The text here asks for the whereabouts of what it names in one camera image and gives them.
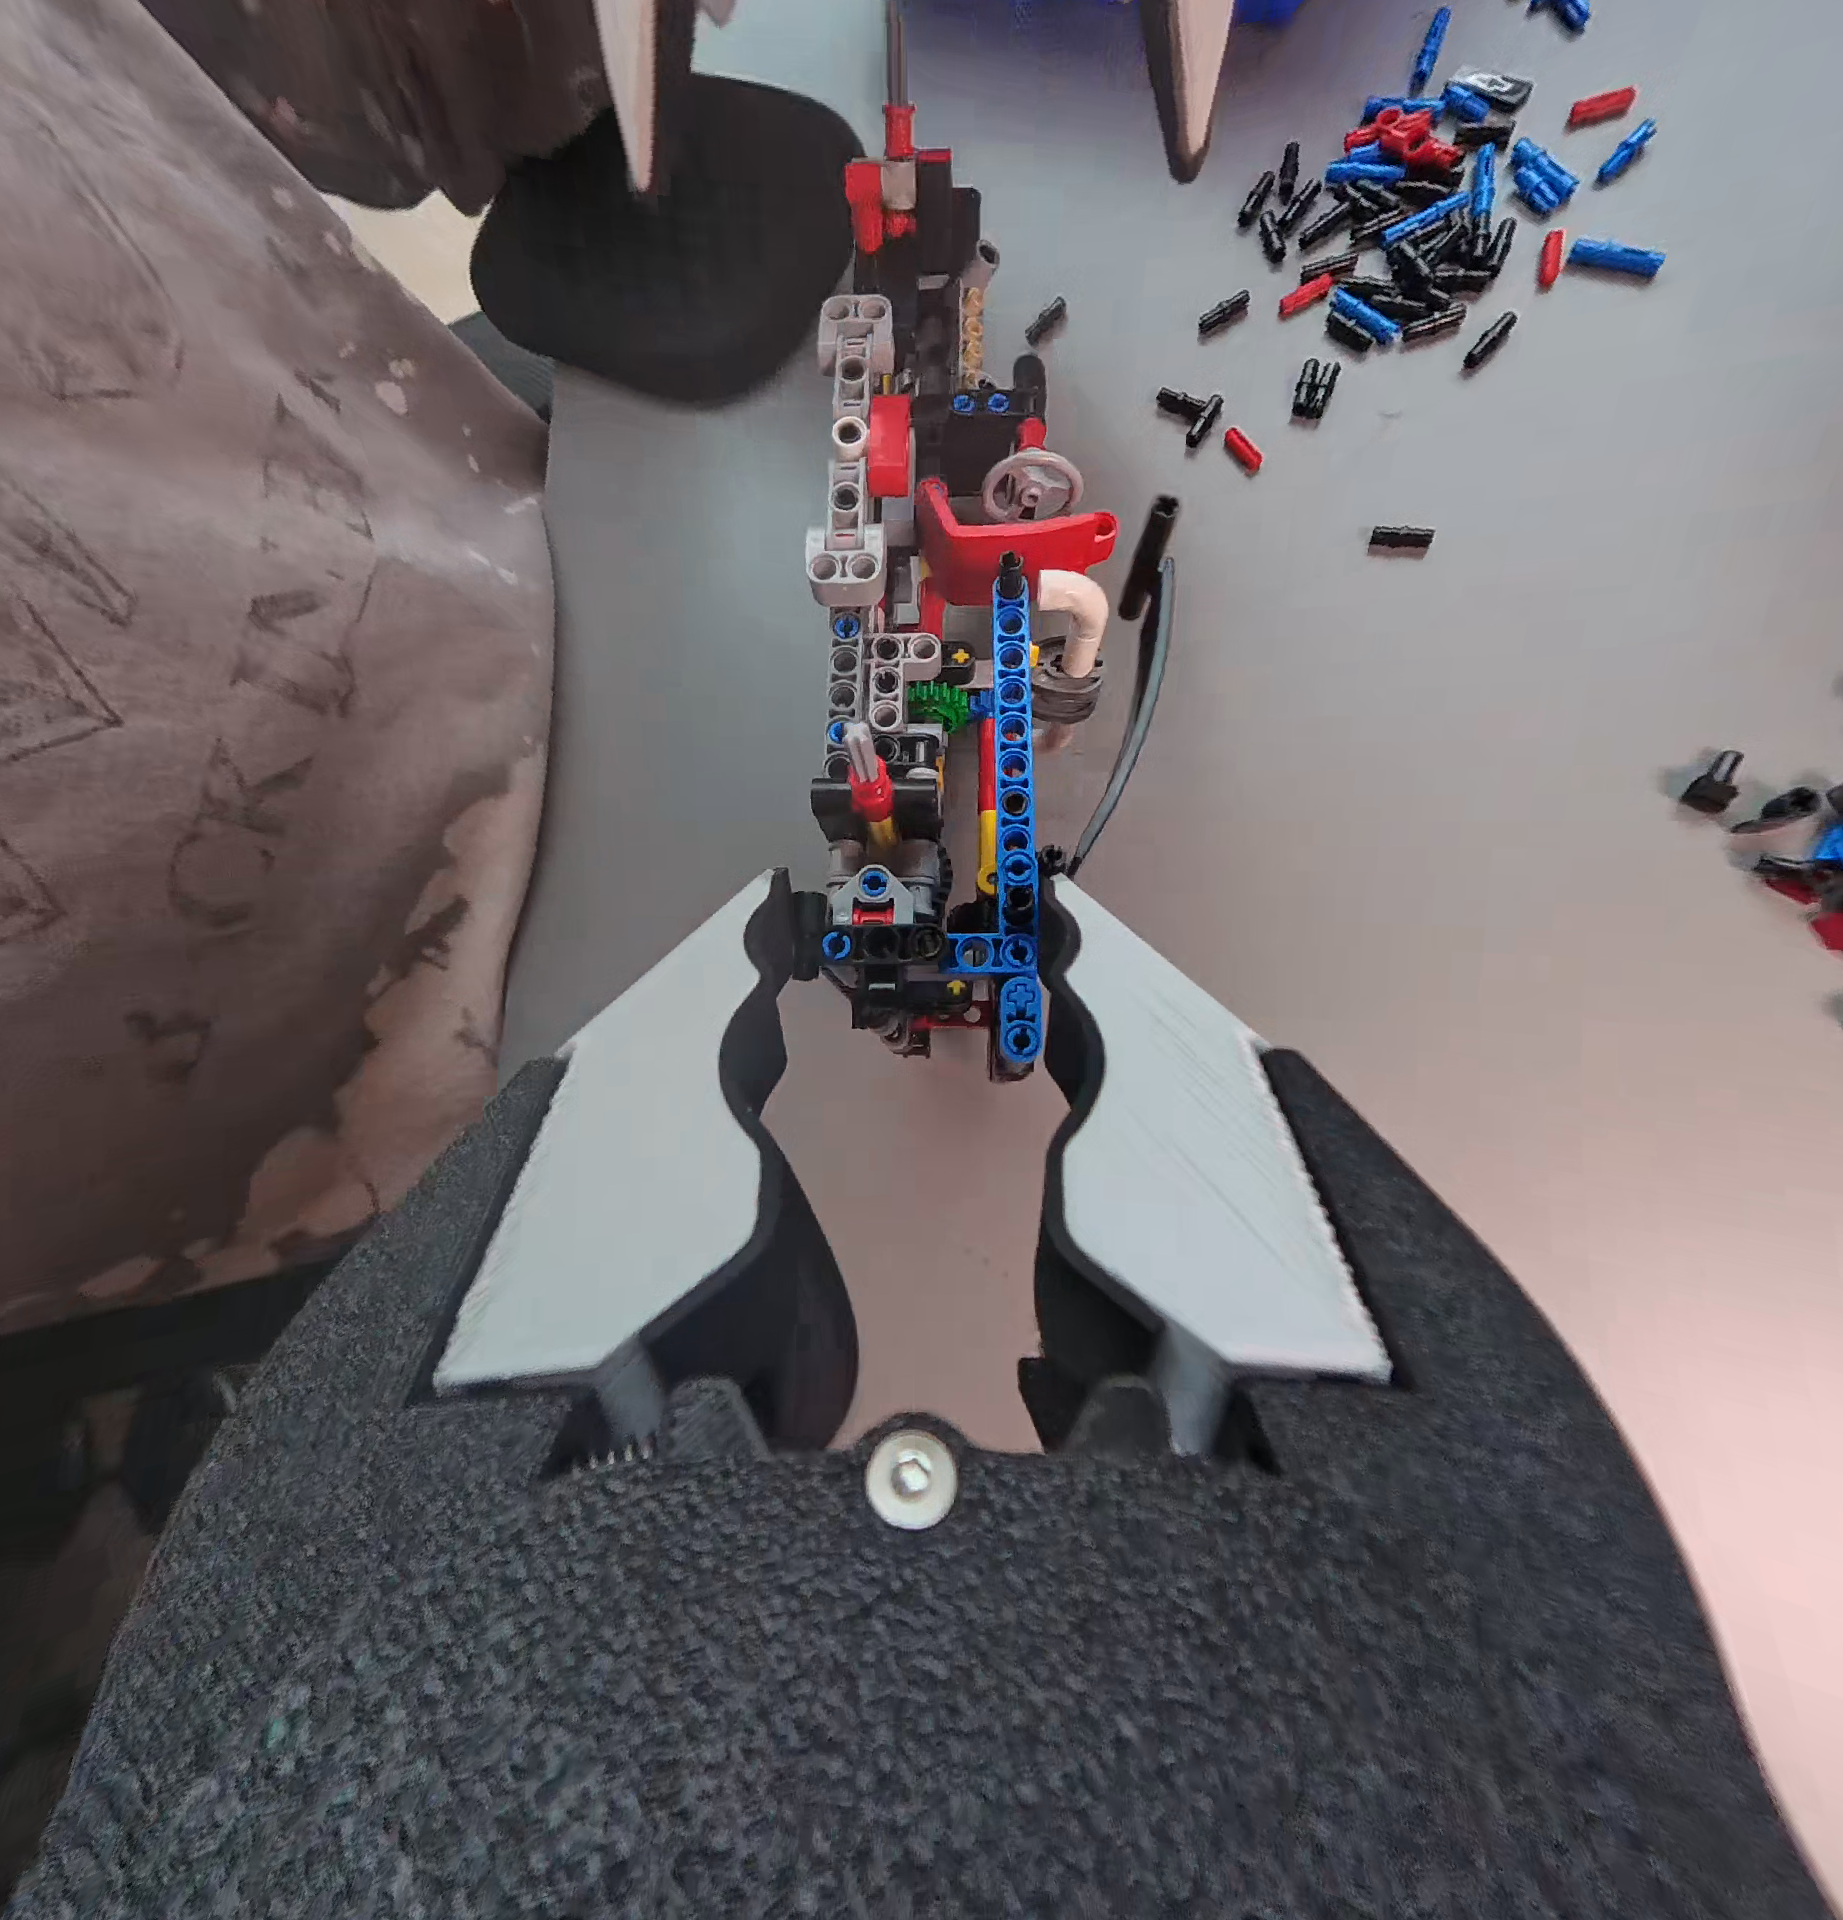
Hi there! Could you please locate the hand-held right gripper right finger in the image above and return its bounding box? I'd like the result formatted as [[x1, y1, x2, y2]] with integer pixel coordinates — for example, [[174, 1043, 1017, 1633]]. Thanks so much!
[[1017, 875, 1390, 1456]]

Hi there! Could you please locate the black flexible rod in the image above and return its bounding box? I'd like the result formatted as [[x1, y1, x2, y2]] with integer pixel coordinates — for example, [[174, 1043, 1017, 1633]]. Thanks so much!
[[1067, 495, 1181, 904]]

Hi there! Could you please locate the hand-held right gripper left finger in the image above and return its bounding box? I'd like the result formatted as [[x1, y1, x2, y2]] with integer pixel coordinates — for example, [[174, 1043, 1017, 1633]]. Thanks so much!
[[432, 867, 858, 1456]]

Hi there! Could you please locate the pile of small brick parts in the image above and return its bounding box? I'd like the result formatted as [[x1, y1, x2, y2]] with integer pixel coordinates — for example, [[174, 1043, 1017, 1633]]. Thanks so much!
[[1662, 676, 1843, 1051]]

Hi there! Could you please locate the person's brown patterned clothing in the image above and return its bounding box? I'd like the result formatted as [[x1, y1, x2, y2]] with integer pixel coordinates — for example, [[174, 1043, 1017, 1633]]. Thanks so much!
[[0, 0, 689, 1339]]

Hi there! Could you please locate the toy brick car model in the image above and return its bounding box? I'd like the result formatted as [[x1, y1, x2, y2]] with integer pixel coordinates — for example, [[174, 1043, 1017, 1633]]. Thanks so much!
[[802, 0, 1125, 1089]]

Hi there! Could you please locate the pile of connector pins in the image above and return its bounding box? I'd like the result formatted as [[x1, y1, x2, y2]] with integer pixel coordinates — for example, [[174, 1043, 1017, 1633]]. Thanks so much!
[[1022, 0, 1673, 558]]

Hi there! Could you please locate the grey desk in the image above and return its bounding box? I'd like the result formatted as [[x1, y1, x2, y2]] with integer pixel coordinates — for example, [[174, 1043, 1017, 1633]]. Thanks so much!
[[492, 0, 1843, 1920]]

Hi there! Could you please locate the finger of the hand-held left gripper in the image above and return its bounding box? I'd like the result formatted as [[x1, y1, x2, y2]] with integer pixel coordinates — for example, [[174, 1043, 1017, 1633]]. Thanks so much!
[[1138, 0, 1238, 183], [592, 0, 698, 198]]

